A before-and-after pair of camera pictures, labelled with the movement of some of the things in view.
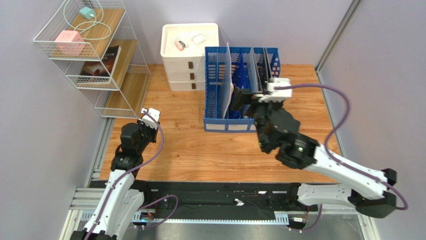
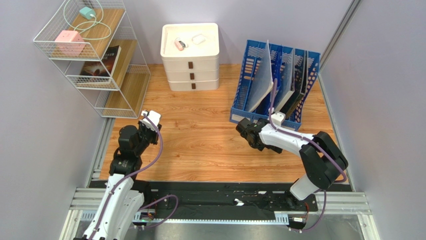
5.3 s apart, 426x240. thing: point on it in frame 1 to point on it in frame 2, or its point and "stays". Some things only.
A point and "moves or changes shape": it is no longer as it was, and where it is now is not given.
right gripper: x=250 y=101 to x=248 y=129
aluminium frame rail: x=85 y=202 stays
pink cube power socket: x=70 y=43 stays
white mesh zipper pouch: x=228 y=87 to x=262 y=83
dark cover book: x=105 y=67 stays
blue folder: x=241 y=80 to x=276 y=52
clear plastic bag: x=198 y=38 stays
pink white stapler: x=180 y=44 stays
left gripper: x=152 y=130 stays
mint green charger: x=86 y=11 stays
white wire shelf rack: x=93 y=43 stays
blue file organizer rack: x=225 y=67 moves or changes shape
